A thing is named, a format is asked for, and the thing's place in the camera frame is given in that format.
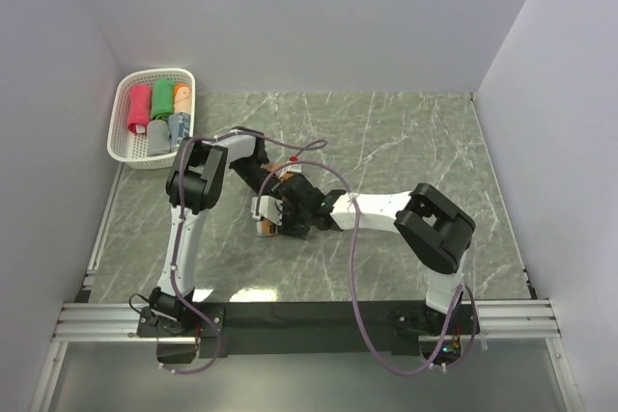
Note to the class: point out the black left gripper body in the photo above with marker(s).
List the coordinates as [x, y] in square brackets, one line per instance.
[248, 170]

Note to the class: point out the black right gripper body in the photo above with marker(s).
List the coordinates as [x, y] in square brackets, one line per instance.
[295, 222]

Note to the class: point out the orange patterned towel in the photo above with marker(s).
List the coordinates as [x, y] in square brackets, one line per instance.
[268, 227]

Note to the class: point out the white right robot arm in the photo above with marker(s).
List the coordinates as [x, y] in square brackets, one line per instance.
[437, 231]

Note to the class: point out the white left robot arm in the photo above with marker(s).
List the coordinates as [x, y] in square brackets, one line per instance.
[194, 186]

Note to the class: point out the blue patterned rolled towel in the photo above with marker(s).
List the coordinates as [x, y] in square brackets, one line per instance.
[179, 127]

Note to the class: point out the orange rolled towel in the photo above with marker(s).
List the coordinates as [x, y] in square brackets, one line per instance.
[183, 99]

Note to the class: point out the green rolled towel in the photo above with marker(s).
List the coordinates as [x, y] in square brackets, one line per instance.
[162, 100]

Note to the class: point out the white plastic basket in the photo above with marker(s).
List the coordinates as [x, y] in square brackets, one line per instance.
[131, 149]

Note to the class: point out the pink rolled towel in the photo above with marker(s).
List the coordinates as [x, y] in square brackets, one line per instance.
[139, 110]

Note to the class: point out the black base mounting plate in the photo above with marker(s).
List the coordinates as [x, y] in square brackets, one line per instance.
[251, 328]

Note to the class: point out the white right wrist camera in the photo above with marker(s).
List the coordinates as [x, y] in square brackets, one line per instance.
[267, 208]

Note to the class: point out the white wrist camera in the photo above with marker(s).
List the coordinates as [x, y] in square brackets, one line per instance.
[289, 168]
[267, 208]

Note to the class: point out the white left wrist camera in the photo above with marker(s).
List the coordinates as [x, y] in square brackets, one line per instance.
[289, 168]

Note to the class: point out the aluminium rail frame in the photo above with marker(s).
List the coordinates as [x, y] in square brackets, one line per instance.
[95, 363]

